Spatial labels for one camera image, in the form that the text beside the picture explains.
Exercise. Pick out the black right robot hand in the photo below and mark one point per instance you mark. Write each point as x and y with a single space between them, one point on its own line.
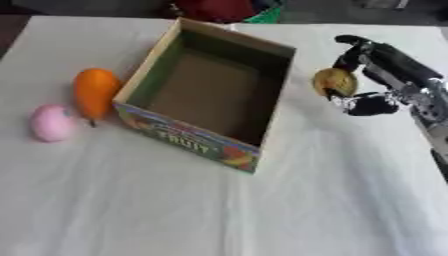
396 65

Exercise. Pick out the yellow-brown round toy fruit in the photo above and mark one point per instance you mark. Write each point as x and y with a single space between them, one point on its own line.
335 82

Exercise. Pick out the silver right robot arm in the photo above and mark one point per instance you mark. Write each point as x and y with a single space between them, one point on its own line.
430 106

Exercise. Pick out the open cardboard box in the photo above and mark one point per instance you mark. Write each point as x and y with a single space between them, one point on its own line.
205 90

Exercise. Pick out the green bag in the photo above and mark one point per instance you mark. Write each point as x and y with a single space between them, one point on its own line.
265 14

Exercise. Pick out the red bag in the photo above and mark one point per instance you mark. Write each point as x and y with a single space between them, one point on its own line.
214 9

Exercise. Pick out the orange toy fruit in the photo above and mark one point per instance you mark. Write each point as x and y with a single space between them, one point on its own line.
95 92

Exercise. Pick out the pink egg-shaped toy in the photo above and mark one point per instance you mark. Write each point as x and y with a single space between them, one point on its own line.
52 122

